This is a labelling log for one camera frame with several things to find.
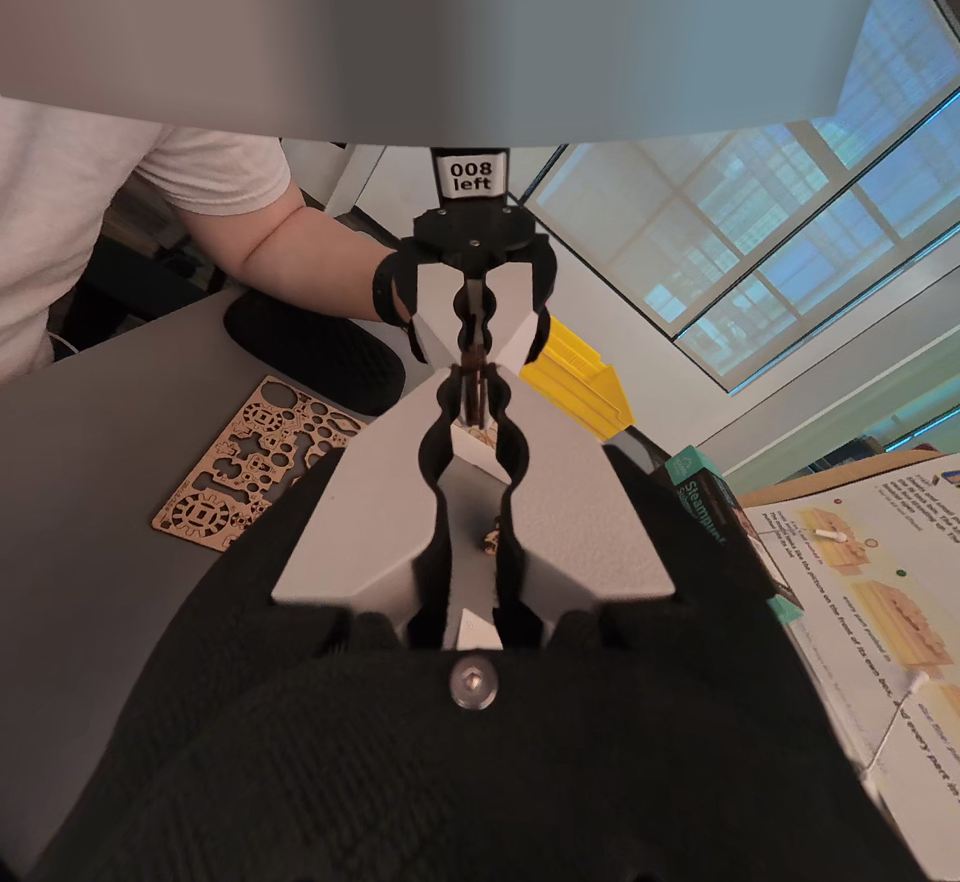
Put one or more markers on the small wooden lever part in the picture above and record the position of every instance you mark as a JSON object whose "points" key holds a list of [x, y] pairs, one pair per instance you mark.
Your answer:
{"points": [[472, 391]]}

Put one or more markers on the window with grid frame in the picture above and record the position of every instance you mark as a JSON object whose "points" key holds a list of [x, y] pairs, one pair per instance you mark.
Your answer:
{"points": [[750, 222]]}

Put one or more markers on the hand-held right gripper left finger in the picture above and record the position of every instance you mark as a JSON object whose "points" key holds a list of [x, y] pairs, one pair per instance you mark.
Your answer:
{"points": [[352, 522]]}

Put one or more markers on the person in white shirt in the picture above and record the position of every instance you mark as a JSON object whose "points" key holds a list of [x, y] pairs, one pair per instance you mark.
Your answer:
{"points": [[67, 207]]}

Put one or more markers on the printed instruction sheet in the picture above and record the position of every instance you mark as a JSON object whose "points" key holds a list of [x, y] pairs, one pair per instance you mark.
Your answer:
{"points": [[862, 597]]}

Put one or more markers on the black and teal kit box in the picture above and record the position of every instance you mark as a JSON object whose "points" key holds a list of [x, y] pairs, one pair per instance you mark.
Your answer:
{"points": [[701, 499]]}

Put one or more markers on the laser-cut wooden parts sheet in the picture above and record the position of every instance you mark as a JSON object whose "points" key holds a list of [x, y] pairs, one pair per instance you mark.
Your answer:
{"points": [[255, 469]]}

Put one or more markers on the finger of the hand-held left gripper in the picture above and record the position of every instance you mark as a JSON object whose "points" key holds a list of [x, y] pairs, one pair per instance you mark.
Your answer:
{"points": [[433, 312], [516, 312]]}

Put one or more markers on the brown cardboard board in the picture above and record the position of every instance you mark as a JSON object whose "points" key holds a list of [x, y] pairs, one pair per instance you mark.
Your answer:
{"points": [[825, 475]]}

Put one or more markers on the yellow plastic bin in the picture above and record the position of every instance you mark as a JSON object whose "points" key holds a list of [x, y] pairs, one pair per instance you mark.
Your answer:
{"points": [[574, 379]]}

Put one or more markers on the white cardboard box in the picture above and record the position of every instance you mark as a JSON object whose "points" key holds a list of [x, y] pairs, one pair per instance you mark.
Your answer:
{"points": [[476, 451]]}

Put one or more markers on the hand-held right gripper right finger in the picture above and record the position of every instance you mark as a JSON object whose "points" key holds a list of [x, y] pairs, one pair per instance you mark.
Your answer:
{"points": [[585, 522]]}

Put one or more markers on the person's left forearm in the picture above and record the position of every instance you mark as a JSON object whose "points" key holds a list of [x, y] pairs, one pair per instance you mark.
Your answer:
{"points": [[300, 252]]}

